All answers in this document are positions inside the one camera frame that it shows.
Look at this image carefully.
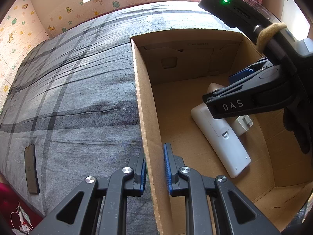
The grey plaid bed sheet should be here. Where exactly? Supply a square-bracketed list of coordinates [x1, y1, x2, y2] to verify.
[0, 2, 242, 235]

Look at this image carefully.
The white cable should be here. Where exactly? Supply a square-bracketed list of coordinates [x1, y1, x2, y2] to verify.
[11, 202, 33, 235]

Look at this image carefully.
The black smartphone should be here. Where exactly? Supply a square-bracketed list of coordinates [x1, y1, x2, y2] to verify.
[24, 144, 40, 194]

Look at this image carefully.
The tan elastic band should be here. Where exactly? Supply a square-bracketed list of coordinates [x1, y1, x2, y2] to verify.
[256, 23, 287, 52]

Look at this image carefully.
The beige wardrobe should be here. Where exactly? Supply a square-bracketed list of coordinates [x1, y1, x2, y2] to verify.
[259, 0, 309, 40]

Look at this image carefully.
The red mattress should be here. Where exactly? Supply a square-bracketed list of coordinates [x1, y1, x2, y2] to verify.
[0, 174, 46, 235]

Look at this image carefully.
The large white charger plug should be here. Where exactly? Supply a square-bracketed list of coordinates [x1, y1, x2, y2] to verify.
[207, 82, 225, 95]

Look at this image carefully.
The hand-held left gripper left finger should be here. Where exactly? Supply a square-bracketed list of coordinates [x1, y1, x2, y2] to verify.
[31, 148, 148, 235]

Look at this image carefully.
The person's right hand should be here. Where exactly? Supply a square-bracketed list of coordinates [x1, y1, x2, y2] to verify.
[284, 95, 313, 155]

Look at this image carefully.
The cardboard box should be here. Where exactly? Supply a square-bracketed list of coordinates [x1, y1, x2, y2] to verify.
[130, 27, 313, 235]

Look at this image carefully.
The small white charger plug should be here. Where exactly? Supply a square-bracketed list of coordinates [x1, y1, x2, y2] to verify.
[231, 115, 255, 136]

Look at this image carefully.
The white remote control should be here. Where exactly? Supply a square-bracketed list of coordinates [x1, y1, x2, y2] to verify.
[191, 102, 251, 179]

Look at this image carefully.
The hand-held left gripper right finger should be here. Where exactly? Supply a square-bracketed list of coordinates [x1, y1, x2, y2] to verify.
[163, 143, 282, 235]

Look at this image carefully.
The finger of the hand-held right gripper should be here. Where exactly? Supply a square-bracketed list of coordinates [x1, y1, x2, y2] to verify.
[202, 73, 289, 119]
[229, 57, 282, 85]

